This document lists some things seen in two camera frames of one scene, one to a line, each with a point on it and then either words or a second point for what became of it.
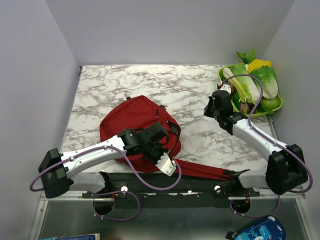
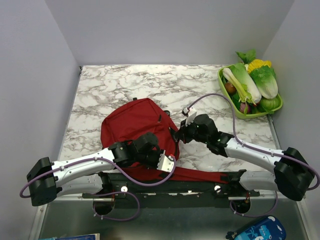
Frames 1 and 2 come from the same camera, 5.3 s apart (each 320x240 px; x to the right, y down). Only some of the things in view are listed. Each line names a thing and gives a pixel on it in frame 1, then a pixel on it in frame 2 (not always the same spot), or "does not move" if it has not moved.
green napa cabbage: x=267 y=76 does not move
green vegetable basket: x=219 y=75 does not move
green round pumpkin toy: x=267 y=105 does not move
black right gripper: x=207 y=111 to x=182 y=132
